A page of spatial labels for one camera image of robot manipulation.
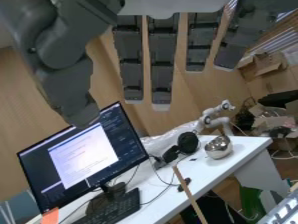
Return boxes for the cardboard box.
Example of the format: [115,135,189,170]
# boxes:
[238,51,298,101]
[246,103,298,139]

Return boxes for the small white jointed device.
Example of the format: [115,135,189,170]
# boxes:
[197,99,236,136]

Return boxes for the black keyboard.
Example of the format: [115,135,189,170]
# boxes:
[72,187,142,224]

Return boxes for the white desk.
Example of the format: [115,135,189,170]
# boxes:
[25,133,290,224]

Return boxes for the small black device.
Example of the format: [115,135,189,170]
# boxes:
[177,177,193,193]

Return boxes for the black computer monitor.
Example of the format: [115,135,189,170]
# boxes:
[16,101,150,216]

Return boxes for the black headphones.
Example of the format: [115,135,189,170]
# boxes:
[161,131,202,164]

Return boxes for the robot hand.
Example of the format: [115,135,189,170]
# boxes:
[0,0,294,129]

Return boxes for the shiny metal bowl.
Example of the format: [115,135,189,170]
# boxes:
[203,134,234,160]

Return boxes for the orange card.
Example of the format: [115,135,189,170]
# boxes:
[41,206,61,224]

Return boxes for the thin stick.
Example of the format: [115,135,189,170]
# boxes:
[170,165,210,224]

